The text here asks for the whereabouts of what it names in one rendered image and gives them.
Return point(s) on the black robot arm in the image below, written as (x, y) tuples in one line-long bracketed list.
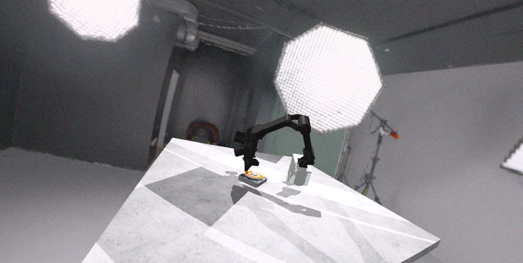
[(258, 131)]

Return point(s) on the orange round plate with holes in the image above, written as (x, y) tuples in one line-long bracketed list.
[(259, 176)]

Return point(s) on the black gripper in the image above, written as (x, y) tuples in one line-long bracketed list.
[(248, 159)]

